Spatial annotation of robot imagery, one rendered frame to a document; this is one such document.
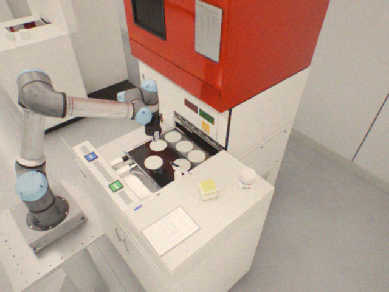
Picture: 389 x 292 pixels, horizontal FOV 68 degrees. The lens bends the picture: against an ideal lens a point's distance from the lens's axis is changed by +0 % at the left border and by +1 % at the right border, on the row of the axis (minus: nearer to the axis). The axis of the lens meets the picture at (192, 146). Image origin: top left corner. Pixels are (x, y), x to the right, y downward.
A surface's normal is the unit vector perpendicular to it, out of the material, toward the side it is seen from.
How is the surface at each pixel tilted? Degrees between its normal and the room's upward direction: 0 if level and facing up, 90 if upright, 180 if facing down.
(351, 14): 90
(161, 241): 0
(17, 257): 0
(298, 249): 0
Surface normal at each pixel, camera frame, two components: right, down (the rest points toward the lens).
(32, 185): 0.06, -0.65
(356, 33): -0.76, 0.44
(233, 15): 0.65, 0.52
